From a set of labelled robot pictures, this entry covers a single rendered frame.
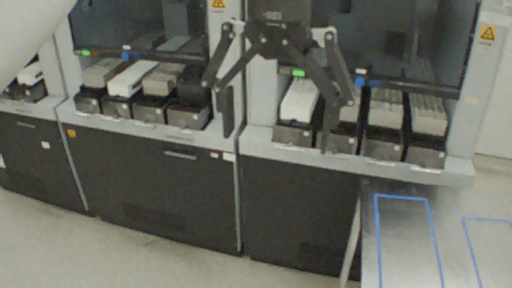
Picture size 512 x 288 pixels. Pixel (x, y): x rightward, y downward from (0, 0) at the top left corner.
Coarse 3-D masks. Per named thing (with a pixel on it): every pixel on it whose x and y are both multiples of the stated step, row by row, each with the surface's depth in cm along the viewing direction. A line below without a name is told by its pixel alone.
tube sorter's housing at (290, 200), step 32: (256, 64) 132; (480, 64) 109; (256, 96) 138; (480, 96) 114; (256, 128) 144; (448, 128) 126; (480, 128) 119; (256, 160) 142; (288, 160) 138; (320, 160) 134; (352, 160) 130; (448, 160) 126; (256, 192) 150; (288, 192) 146; (320, 192) 141; (352, 192) 137; (256, 224) 160; (288, 224) 155; (320, 224) 150; (256, 256) 171; (288, 256) 165; (320, 256) 160
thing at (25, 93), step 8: (40, 80) 165; (16, 88) 161; (24, 88) 160; (32, 88) 161; (40, 88) 165; (16, 96) 163; (24, 96) 162; (32, 96) 161; (16, 104) 160; (24, 104) 159
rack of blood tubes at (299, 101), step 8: (304, 80) 149; (296, 88) 143; (304, 88) 143; (312, 88) 143; (288, 96) 138; (296, 96) 137; (304, 96) 138; (312, 96) 137; (288, 104) 133; (296, 104) 133; (304, 104) 132; (312, 104) 144; (288, 112) 132; (296, 112) 131; (304, 112) 130; (312, 112) 137; (304, 120) 132
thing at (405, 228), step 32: (384, 192) 100; (416, 192) 100; (448, 192) 99; (480, 192) 99; (352, 224) 113; (384, 224) 90; (416, 224) 90; (448, 224) 89; (480, 224) 89; (352, 256) 120; (384, 256) 82; (416, 256) 81; (448, 256) 81; (480, 256) 80
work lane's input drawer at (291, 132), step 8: (320, 96) 150; (320, 104) 145; (280, 112) 140; (320, 112) 147; (280, 120) 132; (288, 120) 132; (296, 120) 131; (312, 120) 134; (280, 128) 132; (288, 128) 131; (296, 128) 130; (304, 128) 130; (312, 128) 131; (280, 136) 133; (288, 136) 132; (296, 136) 132; (304, 136) 131; (312, 136) 131; (288, 144) 132; (296, 144) 133; (304, 144) 132
